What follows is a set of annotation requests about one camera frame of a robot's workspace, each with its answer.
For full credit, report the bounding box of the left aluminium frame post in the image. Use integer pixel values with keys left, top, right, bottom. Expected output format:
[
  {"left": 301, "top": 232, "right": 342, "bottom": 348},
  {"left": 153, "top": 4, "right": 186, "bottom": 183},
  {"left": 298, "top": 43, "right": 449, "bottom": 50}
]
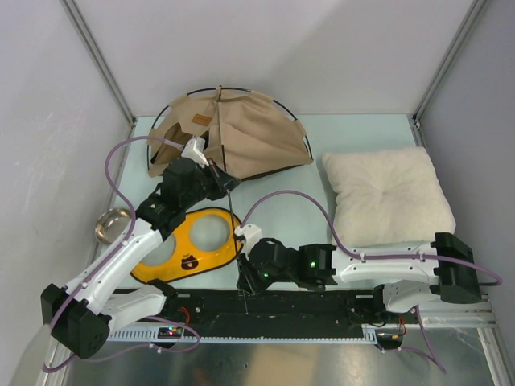
[{"left": 60, "top": 0, "right": 136, "bottom": 127}]

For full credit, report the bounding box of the black tent pole front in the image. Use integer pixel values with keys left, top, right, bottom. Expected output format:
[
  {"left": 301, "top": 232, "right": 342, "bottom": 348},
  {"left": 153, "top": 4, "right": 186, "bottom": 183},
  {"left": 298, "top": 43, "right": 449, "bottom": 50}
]
[{"left": 217, "top": 84, "right": 249, "bottom": 315}]

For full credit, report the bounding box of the steel pet bowl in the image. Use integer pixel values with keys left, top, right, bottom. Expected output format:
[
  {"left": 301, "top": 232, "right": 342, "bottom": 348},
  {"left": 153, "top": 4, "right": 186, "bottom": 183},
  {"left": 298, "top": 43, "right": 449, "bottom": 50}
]
[{"left": 94, "top": 207, "right": 131, "bottom": 245}]

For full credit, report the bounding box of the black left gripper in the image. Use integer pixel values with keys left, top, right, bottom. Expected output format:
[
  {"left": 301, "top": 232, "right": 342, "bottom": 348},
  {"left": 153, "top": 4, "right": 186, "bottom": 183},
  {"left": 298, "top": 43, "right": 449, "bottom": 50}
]
[{"left": 181, "top": 158, "right": 240, "bottom": 209}]

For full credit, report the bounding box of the aluminium frame post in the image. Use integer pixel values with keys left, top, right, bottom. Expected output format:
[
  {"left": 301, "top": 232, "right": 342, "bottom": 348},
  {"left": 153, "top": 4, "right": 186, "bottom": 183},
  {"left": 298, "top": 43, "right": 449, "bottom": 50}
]
[
  {"left": 60, "top": 0, "right": 136, "bottom": 127},
  {"left": 412, "top": 0, "right": 490, "bottom": 122}
]

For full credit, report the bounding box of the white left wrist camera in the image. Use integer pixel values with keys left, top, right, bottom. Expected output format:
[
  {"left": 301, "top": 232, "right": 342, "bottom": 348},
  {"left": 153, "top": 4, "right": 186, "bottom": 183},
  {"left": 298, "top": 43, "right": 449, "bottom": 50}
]
[{"left": 181, "top": 136, "right": 208, "bottom": 168}]

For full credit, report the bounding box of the right aluminium frame post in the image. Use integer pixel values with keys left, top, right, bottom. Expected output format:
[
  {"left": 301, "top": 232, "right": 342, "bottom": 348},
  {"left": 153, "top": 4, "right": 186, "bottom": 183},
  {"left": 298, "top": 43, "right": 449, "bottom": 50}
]
[{"left": 412, "top": 0, "right": 490, "bottom": 122}]

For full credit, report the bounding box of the beige fabric pet tent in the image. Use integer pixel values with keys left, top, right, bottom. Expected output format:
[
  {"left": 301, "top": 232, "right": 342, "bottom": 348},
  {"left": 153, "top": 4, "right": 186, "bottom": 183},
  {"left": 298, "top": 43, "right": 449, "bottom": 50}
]
[{"left": 146, "top": 88, "right": 315, "bottom": 181}]

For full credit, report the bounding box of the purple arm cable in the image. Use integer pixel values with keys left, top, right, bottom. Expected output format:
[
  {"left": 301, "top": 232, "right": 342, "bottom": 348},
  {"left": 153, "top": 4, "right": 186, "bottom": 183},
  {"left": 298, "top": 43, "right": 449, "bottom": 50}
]
[
  {"left": 241, "top": 190, "right": 504, "bottom": 375},
  {"left": 42, "top": 136, "right": 202, "bottom": 374}
]

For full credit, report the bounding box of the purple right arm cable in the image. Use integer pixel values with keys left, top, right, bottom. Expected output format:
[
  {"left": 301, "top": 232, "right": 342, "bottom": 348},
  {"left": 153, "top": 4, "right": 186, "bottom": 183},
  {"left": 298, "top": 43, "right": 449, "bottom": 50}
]
[{"left": 241, "top": 190, "right": 504, "bottom": 375}]

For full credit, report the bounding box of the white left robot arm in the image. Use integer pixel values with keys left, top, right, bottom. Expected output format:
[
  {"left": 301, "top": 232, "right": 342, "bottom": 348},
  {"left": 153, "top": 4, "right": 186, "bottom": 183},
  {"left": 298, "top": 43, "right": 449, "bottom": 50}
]
[{"left": 40, "top": 158, "right": 241, "bottom": 359}]

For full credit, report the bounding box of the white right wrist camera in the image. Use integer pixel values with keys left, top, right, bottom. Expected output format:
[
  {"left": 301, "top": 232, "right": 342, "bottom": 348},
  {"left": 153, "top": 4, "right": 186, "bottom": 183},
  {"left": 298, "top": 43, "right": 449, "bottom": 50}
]
[{"left": 234, "top": 224, "right": 262, "bottom": 253}]

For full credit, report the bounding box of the cream fluffy cushion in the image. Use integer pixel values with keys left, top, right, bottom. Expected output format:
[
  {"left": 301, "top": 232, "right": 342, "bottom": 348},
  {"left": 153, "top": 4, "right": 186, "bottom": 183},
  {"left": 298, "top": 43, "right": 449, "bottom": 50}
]
[{"left": 322, "top": 146, "right": 456, "bottom": 247}]

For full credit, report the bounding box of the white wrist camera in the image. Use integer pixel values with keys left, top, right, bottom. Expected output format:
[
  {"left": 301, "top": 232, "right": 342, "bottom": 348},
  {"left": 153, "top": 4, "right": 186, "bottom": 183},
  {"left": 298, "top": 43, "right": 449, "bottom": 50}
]
[
  {"left": 234, "top": 224, "right": 262, "bottom": 253},
  {"left": 181, "top": 136, "right": 208, "bottom": 168}
]

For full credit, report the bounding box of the black tent pole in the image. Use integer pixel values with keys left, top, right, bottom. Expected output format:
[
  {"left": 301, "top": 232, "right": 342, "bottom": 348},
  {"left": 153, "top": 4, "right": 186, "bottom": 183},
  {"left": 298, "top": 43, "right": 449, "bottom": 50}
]
[
  {"left": 217, "top": 84, "right": 249, "bottom": 315},
  {"left": 145, "top": 86, "right": 311, "bottom": 162}
]

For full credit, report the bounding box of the small circuit board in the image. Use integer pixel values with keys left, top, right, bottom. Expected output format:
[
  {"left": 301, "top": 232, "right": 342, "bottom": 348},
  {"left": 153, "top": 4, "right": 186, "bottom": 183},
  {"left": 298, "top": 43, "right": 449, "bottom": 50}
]
[{"left": 158, "top": 326, "right": 183, "bottom": 339}]

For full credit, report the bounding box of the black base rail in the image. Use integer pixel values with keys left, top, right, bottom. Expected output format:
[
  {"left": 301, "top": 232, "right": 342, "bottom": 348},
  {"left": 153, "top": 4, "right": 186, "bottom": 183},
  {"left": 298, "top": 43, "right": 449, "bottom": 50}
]
[{"left": 159, "top": 289, "right": 396, "bottom": 339}]

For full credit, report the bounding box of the yellow double bowl holder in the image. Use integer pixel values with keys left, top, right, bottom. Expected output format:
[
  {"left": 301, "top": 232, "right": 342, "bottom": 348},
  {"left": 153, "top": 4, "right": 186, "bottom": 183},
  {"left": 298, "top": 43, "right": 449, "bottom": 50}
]
[{"left": 130, "top": 207, "right": 241, "bottom": 283}]

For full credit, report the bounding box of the black tent pole back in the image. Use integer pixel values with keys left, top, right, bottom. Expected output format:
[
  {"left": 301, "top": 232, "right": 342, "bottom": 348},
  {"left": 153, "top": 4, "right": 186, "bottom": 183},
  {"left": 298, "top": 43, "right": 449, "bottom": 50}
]
[{"left": 145, "top": 86, "right": 311, "bottom": 162}]

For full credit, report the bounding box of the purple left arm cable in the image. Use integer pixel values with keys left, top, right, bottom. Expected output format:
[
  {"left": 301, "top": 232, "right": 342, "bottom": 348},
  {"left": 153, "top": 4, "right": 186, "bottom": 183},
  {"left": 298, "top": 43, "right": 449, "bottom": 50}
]
[{"left": 42, "top": 136, "right": 202, "bottom": 374}]

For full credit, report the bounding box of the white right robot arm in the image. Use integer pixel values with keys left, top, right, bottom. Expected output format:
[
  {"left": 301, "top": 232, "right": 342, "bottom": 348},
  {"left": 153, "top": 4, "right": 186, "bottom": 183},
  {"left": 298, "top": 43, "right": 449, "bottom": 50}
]
[{"left": 234, "top": 224, "right": 482, "bottom": 322}]

